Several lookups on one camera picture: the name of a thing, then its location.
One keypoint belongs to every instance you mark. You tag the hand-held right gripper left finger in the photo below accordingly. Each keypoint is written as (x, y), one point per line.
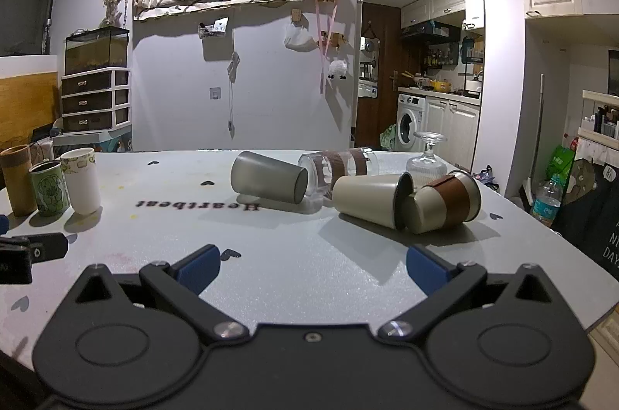
(199, 268)

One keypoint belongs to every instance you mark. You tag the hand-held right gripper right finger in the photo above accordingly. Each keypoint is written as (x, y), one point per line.
(425, 268)

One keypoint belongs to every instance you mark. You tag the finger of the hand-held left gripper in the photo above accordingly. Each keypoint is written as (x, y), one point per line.
(48, 246)

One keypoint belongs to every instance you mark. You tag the green patterned cup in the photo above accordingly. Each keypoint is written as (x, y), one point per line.
(49, 192)

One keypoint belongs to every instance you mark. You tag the white cup leaf rim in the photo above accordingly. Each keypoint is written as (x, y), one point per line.
(82, 185)

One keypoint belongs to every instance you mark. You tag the cream cup brown sleeve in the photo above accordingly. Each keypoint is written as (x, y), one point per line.
(447, 199)

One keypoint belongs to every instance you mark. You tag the brown bamboo cup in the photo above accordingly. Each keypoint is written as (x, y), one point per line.
(17, 180)

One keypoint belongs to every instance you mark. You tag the plain cream cup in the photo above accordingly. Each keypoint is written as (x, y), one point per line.
(365, 199)

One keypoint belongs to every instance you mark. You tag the grey cup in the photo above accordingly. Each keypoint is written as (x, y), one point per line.
(263, 177)

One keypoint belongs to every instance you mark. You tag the clear glass cup brown bands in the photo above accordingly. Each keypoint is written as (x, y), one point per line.
(338, 165)

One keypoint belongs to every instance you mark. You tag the clear glass goblet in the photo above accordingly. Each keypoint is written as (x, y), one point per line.
(426, 165)

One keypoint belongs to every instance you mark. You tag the plastic water bottle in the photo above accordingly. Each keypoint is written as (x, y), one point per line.
(547, 199)

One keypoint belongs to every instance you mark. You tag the wooden headboard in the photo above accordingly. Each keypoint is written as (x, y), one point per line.
(26, 105)

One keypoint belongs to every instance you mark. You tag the white kitchen base cabinet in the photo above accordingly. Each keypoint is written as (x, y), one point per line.
(452, 127)

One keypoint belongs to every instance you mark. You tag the white washing machine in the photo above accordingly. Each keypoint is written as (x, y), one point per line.
(410, 122)

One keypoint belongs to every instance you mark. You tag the white drawer unit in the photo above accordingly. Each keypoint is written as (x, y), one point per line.
(95, 100)

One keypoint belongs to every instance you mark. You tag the white mop pole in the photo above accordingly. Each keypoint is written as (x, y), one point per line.
(536, 139)

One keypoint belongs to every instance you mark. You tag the green shopping bag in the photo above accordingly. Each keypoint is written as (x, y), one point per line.
(561, 163)

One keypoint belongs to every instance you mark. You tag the black printed apron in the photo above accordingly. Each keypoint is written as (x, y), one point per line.
(592, 211)

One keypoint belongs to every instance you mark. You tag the yellow pot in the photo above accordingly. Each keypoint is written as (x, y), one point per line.
(441, 86)

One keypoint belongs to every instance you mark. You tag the glass aquarium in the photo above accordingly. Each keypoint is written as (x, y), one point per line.
(96, 52)

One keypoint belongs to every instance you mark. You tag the white plush sheep toy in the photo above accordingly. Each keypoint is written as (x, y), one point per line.
(337, 69)

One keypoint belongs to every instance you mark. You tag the dark wooden door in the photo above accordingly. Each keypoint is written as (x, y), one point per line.
(387, 52)

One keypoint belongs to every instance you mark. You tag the white shelf with bottles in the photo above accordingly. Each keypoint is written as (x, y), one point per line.
(599, 115)

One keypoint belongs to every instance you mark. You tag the white plastic bag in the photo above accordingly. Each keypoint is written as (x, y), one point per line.
(300, 38)

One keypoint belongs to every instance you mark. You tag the pink ribbons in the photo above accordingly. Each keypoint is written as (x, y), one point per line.
(325, 37)

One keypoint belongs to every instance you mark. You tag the dried flower bouquet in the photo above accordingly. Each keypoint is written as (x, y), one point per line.
(114, 1)

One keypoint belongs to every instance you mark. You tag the clear wall holder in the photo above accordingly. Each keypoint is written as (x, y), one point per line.
(213, 27)

